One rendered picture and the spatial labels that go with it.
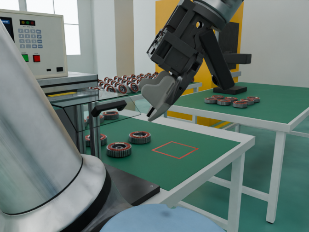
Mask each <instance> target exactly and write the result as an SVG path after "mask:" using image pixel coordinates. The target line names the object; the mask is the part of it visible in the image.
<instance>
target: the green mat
mask: <svg viewBox="0 0 309 232"><path fill-rule="evenodd" d="M135 131H139V132H140V131H145V132H148V133H150V134H151V140H150V141H149V142H148V143H145V144H134V143H132V142H130V141H129V134H130V133H132V132H135ZM100 134H104V135H106V136H107V143H106V144H105V145H102V146H101V158H102V162H103V163H105V164H108V165H110V166H112V167H115V168H118V169H120V170H122V171H125V172H127V173H130V174H132V175H134V176H137V177H139V178H142V179H144V180H147V181H149V182H152V183H154V184H157V185H159V186H160V188H162V189H164V190H167V191H170V190H171V189H173V188H174V187H176V186H177V185H179V184H180V183H182V182H183V181H185V180H186V179H188V178H189V177H190V176H192V175H194V174H195V173H197V172H198V171H200V170H201V169H203V168H204V167H205V166H207V165H208V164H210V163H212V162H213V161H215V160H216V159H218V158H219V157H220V156H222V155H223V154H225V153H226V152H228V151H229V150H231V149H233V148H234V147H235V146H237V145H238V144H240V143H241V142H237V141H233V140H229V139H223V138H219V137H215V136H210V135H207V134H202V133H197V132H193V131H189V130H184V129H180V128H175V127H170V126H167V125H162V124H158V123H154V122H149V121H144V120H140V119H136V118H132V117H131V118H128V119H124V120H121V121H117V122H113V123H110V124H106V125H103V126H100ZM171 141H173V142H171ZM114 142H126V143H129V144H131V146H132V152H131V154H130V155H128V156H126V157H111V156H109V155H108V154H107V148H106V147H107V145H109V144H111V143H114ZM169 142H171V143H169ZM174 142H176V143H174ZM166 143H169V144H167V145H164V144H166ZM177 143H180V144H177ZM182 144H183V145H182ZM162 145H164V146H162ZM185 145H188V146H185ZM160 146H162V147H160ZM189 146H190V147H189ZM191 146H192V147H195V148H192V147H191ZM157 147H160V148H157ZM155 148H157V149H155ZM196 148H198V149H197V150H195V149H196ZM153 149H155V151H152V150H153ZM193 150H195V151H194V152H192V153H190V154H188V153H189V152H191V151H193ZM156 151H158V152H162V153H165V154H168V155H171V156H174V157H171V156H168V155H165V154H162V153H158V152H156ZM186 154H188V155H186ZM184 155H186V156H184ZM182 156H184V157H183V158H181V159H178V158H180V157H182ZM175 157H178V158H175Z"/></svg>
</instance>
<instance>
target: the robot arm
mask: <svg viewBox="0 0 309 232"><path fill-rule="evenodd" d="M192 1H193V2H192ZM192 1H191V0H180V1H179V3H178V4H177V6H176V8H175V9H174V11H173V12H172V14H171V16H170V17H169V19H168V20H167V22H166V24H165V26H164V27H163V29H160V31H159V32H158V34H157V35H156V36H155V39H154V40H153V42H152V44H151V45H150V47H149V49H148V50H147V52H146V53H147V54H148V57H149V58H150V60H151V61H153V62H154V63H156V64H157V65H158V66H159V67H160V68H162V69H163V70H164V71H161V72H160V73H159V74H158V75H157V77H156V78H154V79H148V78H143V79H142V80H141V81H140V83H139V87H140V89H141V94H142V96H143V97H144V98H145V99H146V100H147V101H148V102H149V103H150V104H151V106H150V108H149V110H148V113H147V115H146V116H147V117H149V118H148V121H149V122H151V121H153V120H155V119H157V118H158V117H160V116H161V115H163V114H164V113H165V112H166V111H167V110H168V109H169V108H170V107H171V106H172V105H173V104H174V103H175V102H176V101H177V100H178V99H179V97H180V96H181V95H182V94H183V92H184V91H185V90H186V88H187V87H188V85H189V84H190V82H191V80H192V78H193V77H194V76H195V75H196V73H197V72H198V70H199V68H200V67H201V65H202V63H203V58H204V60H205V62H206V64H207V67H208V69H209V71H210V73H211V76H212V81H213V83H214V84H215V85H216V86H218V87H219V88H221V89H222V90H223V91H226V90H228V89H230V88H232V87H233V86H234V85H235V83H234V80H233V78H232V74H231V71H230V70H229V68H228V66H227V63H226V61H225V58H224V56H223V53H222V51H221V48H220V46H219V43H218V41H217V39H216V36H215V34H214V31H213V30H215V31H217V32H222V30H223V29H224V27H225V26H226V23H229V22H230V20H231V18H232V17H233V16H234V14H235V13H236V11H237V10H238V8H239V7H240V5H241V4H242V2H243V1H244V0H192ZM197 22H199V26H198V27H196V24H197ZM169 71H170V72H169ZM0 232H225V230H224V229H222V228H221V227H220V226H219V225H217V224H216V223H215V222H213V221H212V220H210V219H208V218H207V217H205V216H203V215H201V214H199V213H197V212H195V211H192V210H190V209H187V208H183V207H179V206H177V207H176V208H175V209H170V208H168V206H167V205H166V204H160V203H153V204H143V205H138V206H135V207H134V206H132V205H131V204H129V203H128V202H127V201H126V200H125V199H124V198H123V197H122V196H121V194H120V193H119V191H118V189H117V187H116V186H115V184H114V182H113V180H112V178H111V177H110V175H109V173H108V171H107V170H106V167H105V166H104V164H103V163H102V161H101V160H100V159H99V158H97V157H95V156H91V155H85V154H80V153H79V151H78V149H77V147H76V146H75V144H74V142H73V141H72V139H71V137H70V136H69V134H68V132H67V130H66V129H65V127H64V125H63V124H62V122H61V121H60V119H59V117H58V115H57V114H56V112H55V110H54V109H53V107H52V105H51V104H50V102H49V100H48V98H47V97H46V95H45V94H44V92H43V90H42V89H41V87H40V85H39V84H38V82H37V80H36V78H35V77H34V75H33V73H32V72H31V70H30V68H29V67H28V65H27V63H26V62H25V60H24V58H23V57H22V55H21V53H20V51H19V50H18V48H17V46H16V45H15V43H14V41H13V40H12V38H11V36H10V35H9V33H8V31H7V30H6V28H5V26H4V25H3V23H2V21H1V19H0Z"/></svg>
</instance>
